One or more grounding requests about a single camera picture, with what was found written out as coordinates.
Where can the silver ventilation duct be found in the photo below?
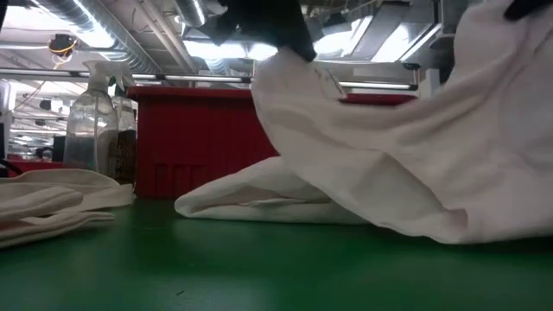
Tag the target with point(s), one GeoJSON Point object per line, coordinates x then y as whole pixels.
{"type": "Point", "coordinates": [192, 10]}

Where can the round black yellow fixture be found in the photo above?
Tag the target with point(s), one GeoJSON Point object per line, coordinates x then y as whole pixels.
{"type": "Point", "coordinates": [62, 43]}

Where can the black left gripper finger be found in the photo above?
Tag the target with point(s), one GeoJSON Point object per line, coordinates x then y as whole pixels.
{"type": "Point", "coordinates": [300, 43]}

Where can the cream folded cloth pile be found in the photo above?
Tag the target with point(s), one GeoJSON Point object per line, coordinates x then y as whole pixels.
{"type": "Point", "coordinates": [52, 198]}

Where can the red plastic laundry bin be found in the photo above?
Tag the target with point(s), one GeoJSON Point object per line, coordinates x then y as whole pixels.
{"type": "Point", "coordinates": [203, 142]}

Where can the red plastic crate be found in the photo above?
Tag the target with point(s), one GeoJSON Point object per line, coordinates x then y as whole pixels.
{"type": "Point", "coordinates": [30, 166]}

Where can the clear spray bottle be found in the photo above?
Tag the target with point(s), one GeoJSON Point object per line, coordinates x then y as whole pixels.
{"type": "Point", "coordinates": [90, 129]}

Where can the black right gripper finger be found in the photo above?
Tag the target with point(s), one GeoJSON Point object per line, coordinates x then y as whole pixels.
{"type": "Point", "coordinates": [525, 6]}

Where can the white t-shirt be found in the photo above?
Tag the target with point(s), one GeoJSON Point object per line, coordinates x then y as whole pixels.
{"type": "Point", "coordinates": [432, 151]}

